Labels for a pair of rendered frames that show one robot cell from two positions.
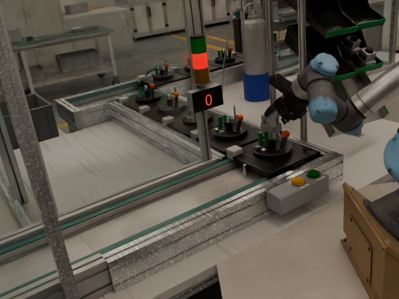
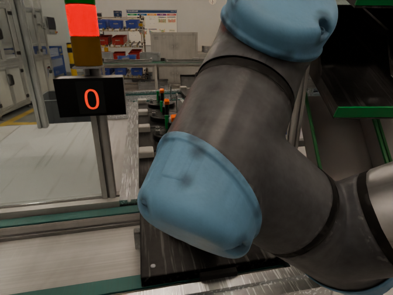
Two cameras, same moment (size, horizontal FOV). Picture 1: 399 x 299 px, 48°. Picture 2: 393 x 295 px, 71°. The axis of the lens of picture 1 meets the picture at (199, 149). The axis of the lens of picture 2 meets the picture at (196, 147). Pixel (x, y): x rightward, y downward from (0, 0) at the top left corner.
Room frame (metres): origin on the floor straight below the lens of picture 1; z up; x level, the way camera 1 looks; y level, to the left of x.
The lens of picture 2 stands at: (1.02, -0.40, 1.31)
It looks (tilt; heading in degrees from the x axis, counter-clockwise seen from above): 22 degrees down; 19
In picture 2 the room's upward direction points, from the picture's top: straight up
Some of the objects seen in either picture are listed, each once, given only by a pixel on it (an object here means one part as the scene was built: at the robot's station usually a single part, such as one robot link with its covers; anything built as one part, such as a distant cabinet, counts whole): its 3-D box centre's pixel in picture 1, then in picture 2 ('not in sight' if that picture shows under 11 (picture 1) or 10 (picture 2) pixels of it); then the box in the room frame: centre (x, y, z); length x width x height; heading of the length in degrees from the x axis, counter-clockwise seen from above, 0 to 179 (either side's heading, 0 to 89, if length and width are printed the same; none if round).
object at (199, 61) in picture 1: (199, 60); (82, 20); (1.46, -0.04, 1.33); 0.05 x 0.05 x 0.05
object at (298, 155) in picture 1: (272, 154); (200, 224); (1.46, -0.26, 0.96); 0.24 x 0.24 x 0.02; 30
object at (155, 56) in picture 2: not in sight; (150, 56); (6.36, 2.47, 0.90); 0.40 x 0.31 x 0.17; 112
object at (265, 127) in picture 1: (268, 120); not in sight; (1.46, -0.26, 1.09); 0.08 x 0.04 x 0.07; 30
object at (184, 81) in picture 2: not in sight; (194, 81); (6.73, 1.64, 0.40); 0.61 x 0.41 x 0.22; 112
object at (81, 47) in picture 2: (201, 75); (86, 51); (1.46, -0.04, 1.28); 0.05 x 0.05 x 0.05
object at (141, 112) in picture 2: not in sight; (165, 109); (2.10, 0.12, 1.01); 0.24 x 0.24 x 0.13; 30
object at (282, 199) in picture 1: (298, 190); not in sight; (1.23, -0.30, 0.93); 0.21 x 0.07 x 0.06; 120
